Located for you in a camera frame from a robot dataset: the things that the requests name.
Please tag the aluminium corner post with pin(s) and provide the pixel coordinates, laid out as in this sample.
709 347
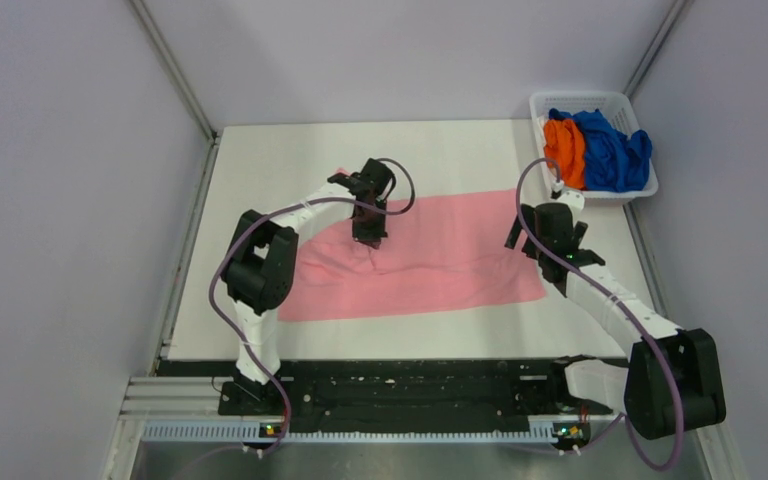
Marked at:
170 66
671 19

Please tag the orange t shirt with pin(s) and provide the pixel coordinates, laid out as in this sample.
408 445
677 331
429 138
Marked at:
565 144

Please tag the left aluminium corner post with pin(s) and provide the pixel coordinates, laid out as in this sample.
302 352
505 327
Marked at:
170 66

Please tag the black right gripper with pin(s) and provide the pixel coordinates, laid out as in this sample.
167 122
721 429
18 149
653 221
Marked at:
530 216

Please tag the pink t shirt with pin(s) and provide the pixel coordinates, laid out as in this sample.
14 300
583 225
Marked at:
446 254

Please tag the white slotted cable duct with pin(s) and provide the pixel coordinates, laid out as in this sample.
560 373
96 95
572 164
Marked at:
251 432

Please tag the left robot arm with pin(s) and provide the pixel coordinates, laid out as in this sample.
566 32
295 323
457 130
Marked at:
257 273

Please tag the right aluminium corner post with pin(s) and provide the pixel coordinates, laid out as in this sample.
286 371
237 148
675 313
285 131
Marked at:
671 19

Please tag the blue t shirt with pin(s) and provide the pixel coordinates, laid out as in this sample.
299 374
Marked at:
615 162

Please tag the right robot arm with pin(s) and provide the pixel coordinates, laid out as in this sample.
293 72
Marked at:
672 378

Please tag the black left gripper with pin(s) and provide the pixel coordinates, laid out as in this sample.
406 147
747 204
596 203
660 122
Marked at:
370 236

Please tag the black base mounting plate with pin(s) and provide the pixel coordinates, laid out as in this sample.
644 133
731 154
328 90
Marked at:
475 396

